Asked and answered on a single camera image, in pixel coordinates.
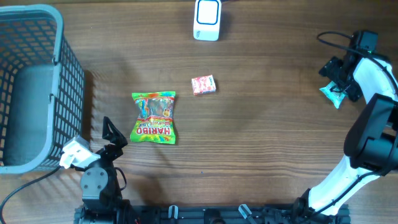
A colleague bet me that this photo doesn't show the black left camera cable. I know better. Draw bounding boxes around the black left camera cable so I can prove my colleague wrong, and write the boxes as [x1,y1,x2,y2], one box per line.
[0,164,63,224]

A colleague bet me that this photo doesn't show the white barcode scanner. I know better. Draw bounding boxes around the white barcode scanner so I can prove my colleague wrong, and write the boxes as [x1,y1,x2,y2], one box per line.
[193,0,222,41]

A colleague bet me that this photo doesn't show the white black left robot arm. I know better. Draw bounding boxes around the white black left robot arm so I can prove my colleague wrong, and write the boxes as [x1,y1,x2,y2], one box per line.
[73,116,141,224]

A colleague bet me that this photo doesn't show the black aluminium mounting rail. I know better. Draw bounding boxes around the black aluminium mounting rail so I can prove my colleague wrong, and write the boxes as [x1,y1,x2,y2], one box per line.
[73,203,351,224]

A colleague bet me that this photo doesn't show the red white small packet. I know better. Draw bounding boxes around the red white small packet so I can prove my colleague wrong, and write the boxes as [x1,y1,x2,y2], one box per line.
[192,75,216,95]

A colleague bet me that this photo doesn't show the mint toilet wipes pack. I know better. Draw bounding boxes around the mint toilet wipes pack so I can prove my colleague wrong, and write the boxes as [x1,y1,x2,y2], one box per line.
[320,81,346,109]

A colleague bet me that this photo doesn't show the grey plastic mesh basket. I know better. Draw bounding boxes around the grey plastic mesh basket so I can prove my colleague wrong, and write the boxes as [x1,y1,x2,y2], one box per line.
[1,4,85,174]

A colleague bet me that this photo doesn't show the colourful candy bag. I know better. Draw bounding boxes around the colourful candy bag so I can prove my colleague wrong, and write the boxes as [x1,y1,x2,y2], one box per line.
[130,91,177,144]

